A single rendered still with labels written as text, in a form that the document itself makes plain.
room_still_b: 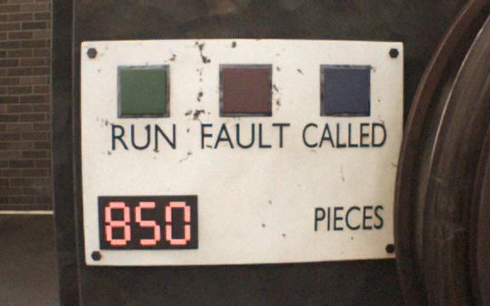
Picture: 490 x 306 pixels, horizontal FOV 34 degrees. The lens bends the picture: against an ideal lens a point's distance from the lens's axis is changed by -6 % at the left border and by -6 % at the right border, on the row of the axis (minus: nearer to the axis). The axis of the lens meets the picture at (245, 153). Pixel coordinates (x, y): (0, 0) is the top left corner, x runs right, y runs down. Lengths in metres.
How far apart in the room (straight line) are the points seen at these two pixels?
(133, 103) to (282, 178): 0.13
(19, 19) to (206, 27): 6.07
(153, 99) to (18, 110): 6.09
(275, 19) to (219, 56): 0.06
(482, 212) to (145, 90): 0.27
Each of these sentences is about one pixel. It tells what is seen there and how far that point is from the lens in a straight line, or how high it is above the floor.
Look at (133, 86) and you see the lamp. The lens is 0.65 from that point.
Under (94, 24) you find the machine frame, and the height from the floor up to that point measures 1.25.
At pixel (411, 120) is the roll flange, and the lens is 0.61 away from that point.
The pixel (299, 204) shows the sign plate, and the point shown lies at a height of 1.11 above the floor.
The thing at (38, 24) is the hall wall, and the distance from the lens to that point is 6.69.
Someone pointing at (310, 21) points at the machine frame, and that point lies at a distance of 0.68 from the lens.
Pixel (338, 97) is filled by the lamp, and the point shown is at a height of 1.19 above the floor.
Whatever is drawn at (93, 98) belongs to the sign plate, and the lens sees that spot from 0.65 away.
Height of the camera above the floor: 1.22
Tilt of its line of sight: 6 degrees down
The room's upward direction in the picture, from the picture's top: straight up
